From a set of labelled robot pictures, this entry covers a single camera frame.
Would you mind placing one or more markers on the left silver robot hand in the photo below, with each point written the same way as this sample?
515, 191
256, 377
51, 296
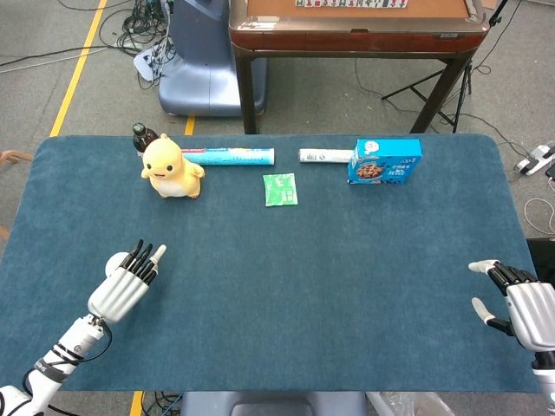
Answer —
119, 292

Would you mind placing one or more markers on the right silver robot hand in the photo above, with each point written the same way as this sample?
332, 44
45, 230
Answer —
533, 312

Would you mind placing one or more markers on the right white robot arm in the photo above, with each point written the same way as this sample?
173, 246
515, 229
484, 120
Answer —
546, 381

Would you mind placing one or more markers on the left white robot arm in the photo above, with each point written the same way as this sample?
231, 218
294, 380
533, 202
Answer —
73, 346

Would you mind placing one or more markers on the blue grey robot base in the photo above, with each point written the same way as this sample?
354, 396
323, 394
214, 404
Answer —
199, 65

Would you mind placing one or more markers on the black box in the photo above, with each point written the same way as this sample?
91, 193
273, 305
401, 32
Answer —
544, 255

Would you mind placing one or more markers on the yellow plush dinosaur toy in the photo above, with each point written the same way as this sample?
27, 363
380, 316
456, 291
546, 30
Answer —
171, 169

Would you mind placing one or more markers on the clear plastic bag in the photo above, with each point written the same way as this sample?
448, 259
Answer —
407, 405

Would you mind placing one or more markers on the dark bottle with cap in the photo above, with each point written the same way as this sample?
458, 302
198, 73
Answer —
141, 136

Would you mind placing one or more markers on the wooden chair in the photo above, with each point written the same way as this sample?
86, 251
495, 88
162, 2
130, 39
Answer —
13, 157

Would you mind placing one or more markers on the light blue wrap roll box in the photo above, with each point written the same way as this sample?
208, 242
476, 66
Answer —
234, 157

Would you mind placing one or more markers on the blue felt table mat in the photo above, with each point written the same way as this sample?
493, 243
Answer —
303, 281

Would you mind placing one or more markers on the grey robot torso base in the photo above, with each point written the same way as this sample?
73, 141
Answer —
273, 405

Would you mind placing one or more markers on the green sachet packet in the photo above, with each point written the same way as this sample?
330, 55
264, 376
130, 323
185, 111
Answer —
281, 190

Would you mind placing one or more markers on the blue cookie box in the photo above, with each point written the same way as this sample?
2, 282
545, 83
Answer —
386, 162

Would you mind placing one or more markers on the black tripod stand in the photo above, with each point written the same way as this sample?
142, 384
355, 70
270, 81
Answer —
459, 91

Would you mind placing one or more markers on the white power strip with plugs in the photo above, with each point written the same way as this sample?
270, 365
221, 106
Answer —
149, 60

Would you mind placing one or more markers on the white printed roll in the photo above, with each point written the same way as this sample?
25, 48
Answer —
325, 156

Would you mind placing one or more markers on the brown mahjong table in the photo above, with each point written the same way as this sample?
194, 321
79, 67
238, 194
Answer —
355, 32

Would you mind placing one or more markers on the row of mahjong tiles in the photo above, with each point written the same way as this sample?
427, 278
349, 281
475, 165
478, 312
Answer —
351, 3

